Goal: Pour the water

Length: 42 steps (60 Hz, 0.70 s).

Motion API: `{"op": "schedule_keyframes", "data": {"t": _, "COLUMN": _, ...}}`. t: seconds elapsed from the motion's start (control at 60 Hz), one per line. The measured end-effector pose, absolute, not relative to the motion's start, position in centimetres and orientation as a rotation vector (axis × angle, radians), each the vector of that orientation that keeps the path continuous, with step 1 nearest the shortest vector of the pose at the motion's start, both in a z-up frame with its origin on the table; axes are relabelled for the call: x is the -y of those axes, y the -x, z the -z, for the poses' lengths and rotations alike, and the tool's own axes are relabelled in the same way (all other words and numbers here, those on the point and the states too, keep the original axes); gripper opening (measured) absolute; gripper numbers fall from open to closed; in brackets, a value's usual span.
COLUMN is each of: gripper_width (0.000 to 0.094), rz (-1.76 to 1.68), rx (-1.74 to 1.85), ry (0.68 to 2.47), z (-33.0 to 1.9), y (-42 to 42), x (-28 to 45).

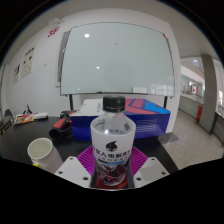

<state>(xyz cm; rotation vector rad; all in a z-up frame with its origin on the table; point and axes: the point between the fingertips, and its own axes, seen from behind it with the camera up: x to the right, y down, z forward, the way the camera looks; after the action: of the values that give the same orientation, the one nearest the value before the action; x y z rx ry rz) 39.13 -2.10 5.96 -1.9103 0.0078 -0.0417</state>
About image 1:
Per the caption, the brown wooden chair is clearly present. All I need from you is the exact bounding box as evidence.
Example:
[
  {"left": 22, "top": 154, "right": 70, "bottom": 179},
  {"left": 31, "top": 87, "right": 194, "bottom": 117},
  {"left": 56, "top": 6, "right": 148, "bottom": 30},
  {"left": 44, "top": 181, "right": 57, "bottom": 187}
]
[{"left": 0, "top": 108, "right": 14, "bottom": 135}]

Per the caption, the black and red power tool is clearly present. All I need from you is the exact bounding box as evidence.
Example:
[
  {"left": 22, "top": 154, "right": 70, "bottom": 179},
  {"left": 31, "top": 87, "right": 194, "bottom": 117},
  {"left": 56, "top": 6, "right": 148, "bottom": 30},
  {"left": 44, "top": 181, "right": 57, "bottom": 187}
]
[{"left": 48, "top": 111, "right": 76, "bottom": 139}]

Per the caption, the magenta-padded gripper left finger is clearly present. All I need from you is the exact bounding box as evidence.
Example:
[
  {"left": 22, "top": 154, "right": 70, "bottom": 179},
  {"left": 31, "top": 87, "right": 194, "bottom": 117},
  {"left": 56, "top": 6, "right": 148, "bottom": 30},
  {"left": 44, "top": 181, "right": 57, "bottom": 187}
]
[{"left": 54, "top": 145, "right": 98, "bottom": 189}]

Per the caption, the blue and white cardboard box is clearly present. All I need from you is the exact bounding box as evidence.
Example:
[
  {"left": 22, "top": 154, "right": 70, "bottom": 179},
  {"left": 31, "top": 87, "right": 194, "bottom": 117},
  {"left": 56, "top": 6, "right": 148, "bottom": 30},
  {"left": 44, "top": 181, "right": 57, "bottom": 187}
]
[{"left": 69, "top": 97, "right": 172, "bottom": 141}]

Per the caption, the large whiteboard on stand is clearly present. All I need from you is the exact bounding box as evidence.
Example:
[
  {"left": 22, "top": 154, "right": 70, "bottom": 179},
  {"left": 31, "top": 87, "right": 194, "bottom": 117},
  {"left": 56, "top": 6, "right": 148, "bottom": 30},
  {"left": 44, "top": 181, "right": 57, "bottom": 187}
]
[{"left": 59, "top": 21, "right": 176, "bottom": 111}]

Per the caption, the small white wall poster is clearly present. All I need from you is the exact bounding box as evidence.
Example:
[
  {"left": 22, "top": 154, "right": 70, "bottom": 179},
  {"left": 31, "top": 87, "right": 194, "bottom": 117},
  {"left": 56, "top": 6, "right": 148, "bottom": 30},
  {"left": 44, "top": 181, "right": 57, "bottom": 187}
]
[{"left": 12, "top": 63, "right": 21, "bottom": 85}]

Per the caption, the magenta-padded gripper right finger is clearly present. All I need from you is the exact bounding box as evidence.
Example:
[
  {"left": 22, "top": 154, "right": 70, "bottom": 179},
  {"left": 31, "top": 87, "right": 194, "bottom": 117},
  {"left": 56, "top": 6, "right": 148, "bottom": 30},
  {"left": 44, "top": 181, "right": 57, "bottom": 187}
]
[{"left": 126, "top": 145, "right": 171, "bottom": 189}]

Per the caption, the grey pin board with papers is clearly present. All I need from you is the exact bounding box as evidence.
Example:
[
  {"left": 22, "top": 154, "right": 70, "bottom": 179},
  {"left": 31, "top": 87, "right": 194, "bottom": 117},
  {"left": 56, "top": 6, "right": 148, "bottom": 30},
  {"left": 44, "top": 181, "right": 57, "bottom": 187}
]
[{"left": 55, "top": 30, "right": 71, "bottom": 88}]

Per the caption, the colourful printed brochure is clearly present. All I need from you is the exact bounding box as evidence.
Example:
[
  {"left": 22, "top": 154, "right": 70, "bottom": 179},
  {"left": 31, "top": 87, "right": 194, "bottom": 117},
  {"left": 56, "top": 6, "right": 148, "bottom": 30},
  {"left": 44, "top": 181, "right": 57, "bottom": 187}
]
[{"left": 13, "top": 112, "right": 40, "bottom": 125}]

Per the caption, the clear bottle with black cap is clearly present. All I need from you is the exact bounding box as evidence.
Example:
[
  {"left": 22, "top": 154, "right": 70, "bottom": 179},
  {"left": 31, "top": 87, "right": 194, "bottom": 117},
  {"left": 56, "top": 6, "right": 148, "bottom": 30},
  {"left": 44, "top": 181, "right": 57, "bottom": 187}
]
[{"left": 89, "top": 94, "right": 137, "bottom": 188}]

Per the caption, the large white wall poster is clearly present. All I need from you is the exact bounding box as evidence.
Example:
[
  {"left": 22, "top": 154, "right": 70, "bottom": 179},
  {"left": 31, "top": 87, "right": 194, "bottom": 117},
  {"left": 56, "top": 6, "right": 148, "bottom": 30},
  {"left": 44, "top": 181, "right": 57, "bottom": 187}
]
[{"left": 21, "top": 44, "right": 37, "bottom": 79}]

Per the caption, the white and yellow mug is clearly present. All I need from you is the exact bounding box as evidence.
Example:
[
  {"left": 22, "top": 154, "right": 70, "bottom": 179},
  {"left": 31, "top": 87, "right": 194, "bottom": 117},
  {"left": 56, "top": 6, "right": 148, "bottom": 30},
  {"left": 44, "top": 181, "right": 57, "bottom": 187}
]
[{"left": 27, "top": 137, "right": 64, "bottom": 174}]

